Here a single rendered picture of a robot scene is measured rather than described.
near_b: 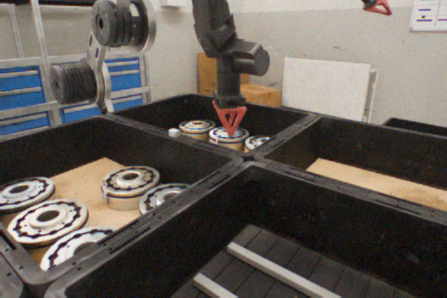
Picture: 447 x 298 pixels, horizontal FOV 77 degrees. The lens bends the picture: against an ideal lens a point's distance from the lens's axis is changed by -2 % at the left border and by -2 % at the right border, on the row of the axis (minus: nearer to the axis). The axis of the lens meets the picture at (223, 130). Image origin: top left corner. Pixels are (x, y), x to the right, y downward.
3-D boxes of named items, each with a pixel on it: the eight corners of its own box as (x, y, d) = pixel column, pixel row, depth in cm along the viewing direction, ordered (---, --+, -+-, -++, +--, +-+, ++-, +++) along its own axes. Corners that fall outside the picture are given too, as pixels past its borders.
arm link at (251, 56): (219, 13, 65) (195, 37, 61) (260, 11, 57) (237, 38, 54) (237, 56, 73) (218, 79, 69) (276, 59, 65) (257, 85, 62)
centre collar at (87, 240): (57, 257, 34) (55, 252, 33) (92, 234, 38) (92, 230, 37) (80, 275, 31) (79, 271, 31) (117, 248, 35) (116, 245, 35)
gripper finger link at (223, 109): (239, 128, 77) (239, 93, 74) (246, 137, 70) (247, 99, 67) (214, 129, 76) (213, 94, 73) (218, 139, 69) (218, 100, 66)
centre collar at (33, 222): (24, 220, 40) (23, 216, 40) (58, 204, 44) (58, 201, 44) (37, 235, 37) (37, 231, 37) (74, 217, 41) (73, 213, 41)
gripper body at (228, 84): (237, 95, 76) (237, 67, 74) (246, 105, 67) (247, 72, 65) (212, 97, 75) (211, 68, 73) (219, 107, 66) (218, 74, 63)
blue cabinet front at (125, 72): (65, 136, 224) (51, 64, 205) (143, 117, 274) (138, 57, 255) (65, 137, 222) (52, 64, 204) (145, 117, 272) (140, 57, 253)
